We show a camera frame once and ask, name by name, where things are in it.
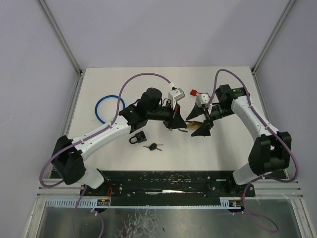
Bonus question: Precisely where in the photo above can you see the large brass padlock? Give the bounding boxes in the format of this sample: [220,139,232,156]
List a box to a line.
[178,120,202,133]

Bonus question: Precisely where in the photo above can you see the red cable padlock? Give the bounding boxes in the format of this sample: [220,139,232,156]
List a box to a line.
[190,89,209,97]

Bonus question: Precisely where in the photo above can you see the black-headed keys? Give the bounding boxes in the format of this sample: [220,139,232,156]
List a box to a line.
[144,143,163,151]

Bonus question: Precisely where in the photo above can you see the black padlock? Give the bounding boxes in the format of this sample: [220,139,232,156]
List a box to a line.
[129,131,147,144]

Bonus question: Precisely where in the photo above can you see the blue cable lock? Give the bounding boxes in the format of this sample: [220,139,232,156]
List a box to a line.
[95,95,118,124]

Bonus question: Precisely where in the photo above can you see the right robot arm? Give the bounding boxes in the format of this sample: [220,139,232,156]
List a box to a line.
[186,84,291,185]

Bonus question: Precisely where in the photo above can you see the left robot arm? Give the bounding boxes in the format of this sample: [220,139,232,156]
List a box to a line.
[52,87,186,189]

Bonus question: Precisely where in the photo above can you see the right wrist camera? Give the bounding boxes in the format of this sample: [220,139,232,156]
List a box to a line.
[196,94,212,113]

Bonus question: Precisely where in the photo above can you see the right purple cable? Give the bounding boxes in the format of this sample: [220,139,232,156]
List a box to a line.
[209,68,301,233]

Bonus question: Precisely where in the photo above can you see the purple cable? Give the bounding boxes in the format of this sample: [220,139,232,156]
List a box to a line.
[39,72,174,238]
[209,68,301,233]

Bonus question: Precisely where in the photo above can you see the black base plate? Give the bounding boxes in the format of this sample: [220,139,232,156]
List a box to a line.
[80,171,255,207]

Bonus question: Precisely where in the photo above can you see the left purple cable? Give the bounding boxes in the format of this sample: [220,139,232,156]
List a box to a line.
[39,72,174,238]

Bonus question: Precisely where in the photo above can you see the aluminium frame post right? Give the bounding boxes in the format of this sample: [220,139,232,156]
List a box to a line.
[251,0,298,74]

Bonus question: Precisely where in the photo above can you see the aluminium frame post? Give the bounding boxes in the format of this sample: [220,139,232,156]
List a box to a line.
[251,0,298,74]
[36,0,82,75]

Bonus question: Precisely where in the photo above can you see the grey slotted cable duct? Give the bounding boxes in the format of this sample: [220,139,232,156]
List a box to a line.
[46,198,244,212]

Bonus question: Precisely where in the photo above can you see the aluminium frame post left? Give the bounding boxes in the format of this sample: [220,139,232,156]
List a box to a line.
[36,0,82,75]

